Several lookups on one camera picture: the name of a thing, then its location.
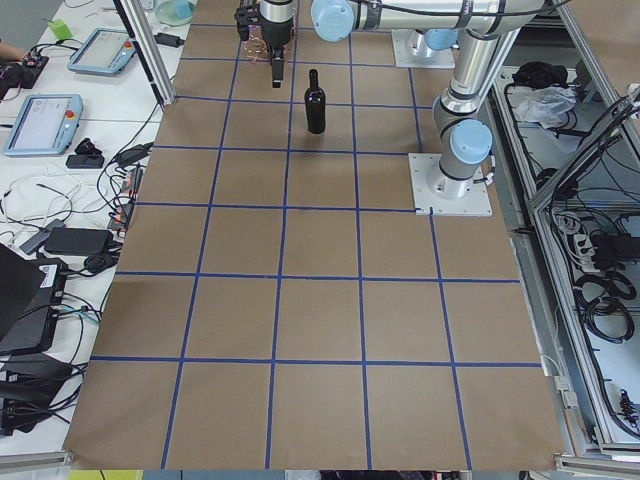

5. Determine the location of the copper wire wine basket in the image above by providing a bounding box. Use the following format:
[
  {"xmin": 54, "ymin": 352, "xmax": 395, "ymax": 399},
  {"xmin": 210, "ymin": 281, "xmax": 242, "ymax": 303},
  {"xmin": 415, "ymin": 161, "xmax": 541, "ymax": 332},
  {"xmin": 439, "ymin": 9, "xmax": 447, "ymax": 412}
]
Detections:
[{"xmin": 242, "ymin": 25, "xmax": 296, "ymax": 63}]

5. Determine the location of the dark wine bottle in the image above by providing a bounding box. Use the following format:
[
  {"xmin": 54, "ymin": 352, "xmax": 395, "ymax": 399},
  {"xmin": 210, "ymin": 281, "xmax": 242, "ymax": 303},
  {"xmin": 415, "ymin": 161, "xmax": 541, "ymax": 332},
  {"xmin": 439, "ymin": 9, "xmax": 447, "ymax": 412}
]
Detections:
[{"xmin": 304, "ymin": 69, "xmax": 326, "ymax": 134}]

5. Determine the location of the teach pendant far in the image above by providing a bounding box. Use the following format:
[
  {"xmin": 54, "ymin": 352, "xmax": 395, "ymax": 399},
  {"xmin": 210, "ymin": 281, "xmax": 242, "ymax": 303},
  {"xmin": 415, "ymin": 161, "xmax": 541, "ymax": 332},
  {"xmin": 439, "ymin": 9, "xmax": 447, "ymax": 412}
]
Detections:
[{"xmin": 67, "ymin": 28, "xmax": 136, "ymax": 76}]

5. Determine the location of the blue foam cube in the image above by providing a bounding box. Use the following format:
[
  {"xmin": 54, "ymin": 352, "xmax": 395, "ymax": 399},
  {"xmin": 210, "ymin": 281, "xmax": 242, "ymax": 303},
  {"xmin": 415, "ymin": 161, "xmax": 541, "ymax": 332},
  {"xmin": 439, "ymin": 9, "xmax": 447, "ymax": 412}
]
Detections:
[{"xmin": 174, "ymin": 0, "xmax": 192, "ymax": 19}]

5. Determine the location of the black laptop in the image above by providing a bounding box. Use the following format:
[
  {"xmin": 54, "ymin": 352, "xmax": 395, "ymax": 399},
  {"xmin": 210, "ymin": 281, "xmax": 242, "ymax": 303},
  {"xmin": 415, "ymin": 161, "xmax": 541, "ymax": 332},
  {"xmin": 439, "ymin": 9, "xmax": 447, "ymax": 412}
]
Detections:
[{"xmin": 1, "ymin": 246, "xmax": 67, "ymax": 356}]

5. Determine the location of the teach pendant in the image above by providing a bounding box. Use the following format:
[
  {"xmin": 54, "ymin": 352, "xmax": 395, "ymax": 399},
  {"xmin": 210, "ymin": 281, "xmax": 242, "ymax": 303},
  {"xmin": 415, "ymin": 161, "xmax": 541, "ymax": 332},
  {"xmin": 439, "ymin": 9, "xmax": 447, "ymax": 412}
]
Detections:
[
  {"xmin": 3, "ymin": 94, "xmax": 84, "ymax": 157},
  {"xmin": 67, "ymin": 28, "xmax": 136, "ymax": 76}
]

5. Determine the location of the black power adapter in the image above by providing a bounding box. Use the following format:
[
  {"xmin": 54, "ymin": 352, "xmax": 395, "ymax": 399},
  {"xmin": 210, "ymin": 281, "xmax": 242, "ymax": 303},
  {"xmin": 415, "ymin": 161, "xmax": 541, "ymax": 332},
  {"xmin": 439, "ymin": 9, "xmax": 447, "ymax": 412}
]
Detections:
[{"xmin": 154, "ymin": 32, "xmax": 185, "ymax": 48}]

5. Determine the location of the green glass plate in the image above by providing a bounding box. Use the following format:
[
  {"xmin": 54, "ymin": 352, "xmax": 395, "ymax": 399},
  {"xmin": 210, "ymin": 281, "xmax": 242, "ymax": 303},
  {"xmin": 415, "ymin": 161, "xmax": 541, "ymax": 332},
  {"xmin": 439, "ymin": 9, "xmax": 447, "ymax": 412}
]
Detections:
[{"xmin": 154, "ymin": 0, "xmax": 196, "ymax": 27}]

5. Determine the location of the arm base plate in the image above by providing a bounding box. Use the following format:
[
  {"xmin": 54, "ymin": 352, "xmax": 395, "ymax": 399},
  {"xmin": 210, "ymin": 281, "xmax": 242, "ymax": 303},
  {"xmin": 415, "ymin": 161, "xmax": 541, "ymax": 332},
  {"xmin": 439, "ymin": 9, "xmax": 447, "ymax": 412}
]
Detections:
[
  {"xmin": 408, "ymin": 153, "xmax": 492, "ymax": 217},
  {"xmin": 392, "ymin": 29, "xmax": 458, "ymax": 69}
]

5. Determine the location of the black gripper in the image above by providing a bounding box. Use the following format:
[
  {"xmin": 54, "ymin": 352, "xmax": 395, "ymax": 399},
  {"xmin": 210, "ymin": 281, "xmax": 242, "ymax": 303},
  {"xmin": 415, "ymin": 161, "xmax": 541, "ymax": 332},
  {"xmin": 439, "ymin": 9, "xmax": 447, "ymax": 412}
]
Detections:
[{"xmin": 234, "ymin": 0, "xmax": 293, "ymax": 88}]

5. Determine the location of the teach pendant near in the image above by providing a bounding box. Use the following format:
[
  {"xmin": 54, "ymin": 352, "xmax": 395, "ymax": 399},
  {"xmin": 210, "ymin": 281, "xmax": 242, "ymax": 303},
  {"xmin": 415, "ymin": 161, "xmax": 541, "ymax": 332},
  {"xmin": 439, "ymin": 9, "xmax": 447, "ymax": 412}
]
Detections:
[{"xmin": 3, "ymin": 94, "xmax": 84, "ymax": 157}]

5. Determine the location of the aluminium frame post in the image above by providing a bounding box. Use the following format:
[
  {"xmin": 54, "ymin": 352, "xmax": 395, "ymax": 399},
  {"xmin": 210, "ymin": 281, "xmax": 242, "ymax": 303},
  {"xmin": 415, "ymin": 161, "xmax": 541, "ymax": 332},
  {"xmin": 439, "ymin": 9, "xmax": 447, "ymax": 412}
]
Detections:
[{"xmin": 113, "ymin": 0, "xmax": 175, "ymax": 108}]

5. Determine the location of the black power brick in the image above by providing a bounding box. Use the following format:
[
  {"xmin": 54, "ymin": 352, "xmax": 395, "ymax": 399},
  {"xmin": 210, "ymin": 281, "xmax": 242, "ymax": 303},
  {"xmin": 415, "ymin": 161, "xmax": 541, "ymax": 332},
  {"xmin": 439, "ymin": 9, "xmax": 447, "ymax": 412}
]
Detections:
[{"xmin": 44, "ymin": 227, "xmax": 113, "ymax": 256}]

